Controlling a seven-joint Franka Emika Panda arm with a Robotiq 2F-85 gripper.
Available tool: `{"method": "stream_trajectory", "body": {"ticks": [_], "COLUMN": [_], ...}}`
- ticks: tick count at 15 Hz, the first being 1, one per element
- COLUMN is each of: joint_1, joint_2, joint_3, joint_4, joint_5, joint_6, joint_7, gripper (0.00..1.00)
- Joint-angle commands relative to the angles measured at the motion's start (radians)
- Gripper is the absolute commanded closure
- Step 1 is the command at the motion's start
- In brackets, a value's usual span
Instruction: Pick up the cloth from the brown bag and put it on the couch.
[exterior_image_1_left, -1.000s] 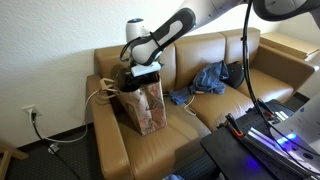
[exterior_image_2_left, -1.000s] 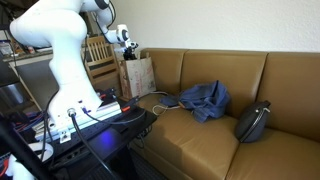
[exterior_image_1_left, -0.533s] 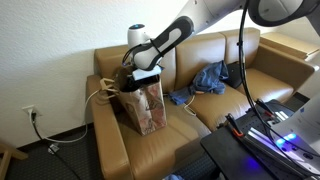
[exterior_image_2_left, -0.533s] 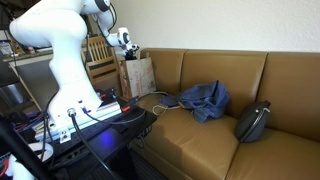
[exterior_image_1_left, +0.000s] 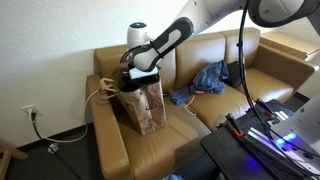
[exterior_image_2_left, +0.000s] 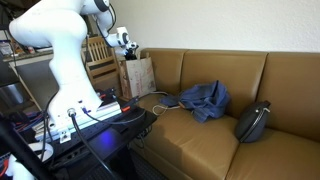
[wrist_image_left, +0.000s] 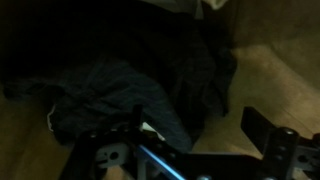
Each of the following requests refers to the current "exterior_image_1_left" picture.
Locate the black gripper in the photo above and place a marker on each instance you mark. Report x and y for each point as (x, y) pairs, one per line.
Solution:
(145, 80)

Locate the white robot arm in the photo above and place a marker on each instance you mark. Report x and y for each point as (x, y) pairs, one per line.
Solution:
(200, 13)

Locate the brown paper bag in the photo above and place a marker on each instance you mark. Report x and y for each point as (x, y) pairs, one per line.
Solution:
(146, 106)

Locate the tan leather couch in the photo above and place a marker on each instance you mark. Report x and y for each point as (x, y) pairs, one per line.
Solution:
(156, 150)

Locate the blue cloth scrap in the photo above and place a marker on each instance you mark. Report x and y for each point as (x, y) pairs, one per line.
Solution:
(173, 177)

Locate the blue denim garment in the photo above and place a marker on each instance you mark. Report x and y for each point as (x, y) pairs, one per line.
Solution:
(208, 80)

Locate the black clamp orange trigger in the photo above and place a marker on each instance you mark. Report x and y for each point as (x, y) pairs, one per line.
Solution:
(265, 106)
(234, 126)

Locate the dark ribbed cart panel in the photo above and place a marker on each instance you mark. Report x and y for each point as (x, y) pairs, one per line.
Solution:
(196, 168)

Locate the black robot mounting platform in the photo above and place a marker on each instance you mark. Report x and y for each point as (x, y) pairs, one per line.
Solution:
(230, 156)

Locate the grey power adapter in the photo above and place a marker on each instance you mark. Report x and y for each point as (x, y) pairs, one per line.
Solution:
(53, 148)

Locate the light wooden side table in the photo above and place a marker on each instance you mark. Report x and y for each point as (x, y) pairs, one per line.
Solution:
(288, 43)

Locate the wooden furniture leg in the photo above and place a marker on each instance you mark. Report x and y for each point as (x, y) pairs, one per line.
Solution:
(6, 158)

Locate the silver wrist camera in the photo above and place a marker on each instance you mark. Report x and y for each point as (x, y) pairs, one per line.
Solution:
(141, 73)

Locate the white wall outlet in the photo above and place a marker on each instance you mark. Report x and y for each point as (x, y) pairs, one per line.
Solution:
(28, 109)

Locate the silver aluminium rail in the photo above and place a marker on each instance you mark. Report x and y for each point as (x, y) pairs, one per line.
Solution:
(263, 142)

